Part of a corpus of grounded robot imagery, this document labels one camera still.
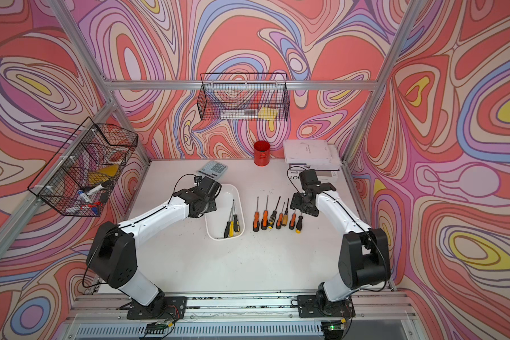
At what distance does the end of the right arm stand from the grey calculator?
1.57 feet

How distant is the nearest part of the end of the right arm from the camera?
63 centimetres

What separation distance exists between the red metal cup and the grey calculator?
7.2 inches

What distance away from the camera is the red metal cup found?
1.13 metres

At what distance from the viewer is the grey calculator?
1.13m
